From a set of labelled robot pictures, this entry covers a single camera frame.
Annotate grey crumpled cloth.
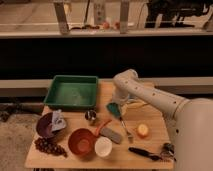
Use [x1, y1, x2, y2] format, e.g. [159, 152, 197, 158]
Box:
[52, 110, 66, 131]

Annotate white cup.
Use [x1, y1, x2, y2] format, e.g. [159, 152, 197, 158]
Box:
[94, 137, 112, 158]

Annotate wooden table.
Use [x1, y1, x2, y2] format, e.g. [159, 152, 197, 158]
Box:
[23, 79, 175, 170]

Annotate purple bowl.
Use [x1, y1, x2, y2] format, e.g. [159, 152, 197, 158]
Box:
[36, 112, 61, 138]

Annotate orange bowl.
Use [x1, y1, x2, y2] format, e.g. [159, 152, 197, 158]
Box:
[68, 128, 96, 157]

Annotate black handled tool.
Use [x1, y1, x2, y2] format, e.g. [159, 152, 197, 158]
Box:
[128, 147, 162, 161]

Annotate grey rectangular block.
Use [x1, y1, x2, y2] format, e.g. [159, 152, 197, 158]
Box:
[100, 127, 122, 144]

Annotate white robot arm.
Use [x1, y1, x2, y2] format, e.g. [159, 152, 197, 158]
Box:
[112, 69, 213, 171]

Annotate small metal cup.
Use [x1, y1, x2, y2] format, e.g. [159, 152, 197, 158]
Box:
[85, 110, 97, 125]

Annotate bunch of dark grapes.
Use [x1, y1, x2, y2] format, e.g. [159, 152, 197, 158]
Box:
[34, 138, 67, 157]

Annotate red handled tool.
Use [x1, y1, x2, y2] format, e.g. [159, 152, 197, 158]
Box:
[94, 119, 112, 137]

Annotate green plastic tray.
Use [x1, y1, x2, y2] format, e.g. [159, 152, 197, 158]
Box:
[44, 75, 98, 110]

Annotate yellow apple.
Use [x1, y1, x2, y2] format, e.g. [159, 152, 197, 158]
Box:
[137, 124, 149, 138]

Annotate metal fork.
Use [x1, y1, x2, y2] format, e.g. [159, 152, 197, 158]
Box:
[119, 117, 133, 143]

